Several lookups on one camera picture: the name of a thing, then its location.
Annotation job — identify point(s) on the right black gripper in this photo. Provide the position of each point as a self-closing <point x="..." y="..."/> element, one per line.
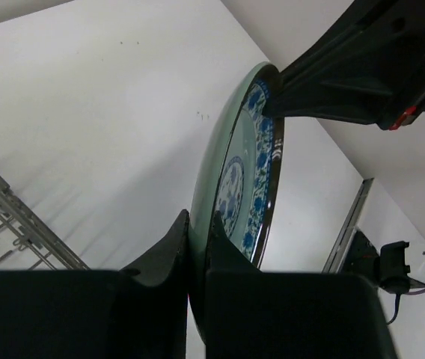
<point x="368" y="68"/>

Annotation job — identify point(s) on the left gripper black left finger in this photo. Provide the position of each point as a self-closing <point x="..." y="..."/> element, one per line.
<point x="137" y="312"/>

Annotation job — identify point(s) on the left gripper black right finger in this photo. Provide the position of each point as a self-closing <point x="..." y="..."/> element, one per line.
<point x="254" y="314"/>

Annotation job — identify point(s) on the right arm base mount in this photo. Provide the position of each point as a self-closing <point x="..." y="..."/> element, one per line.
<point x="362" y="259"/>

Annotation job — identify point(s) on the grey wire dish rack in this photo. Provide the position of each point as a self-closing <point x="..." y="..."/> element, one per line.
<point x="26" y="241"/>

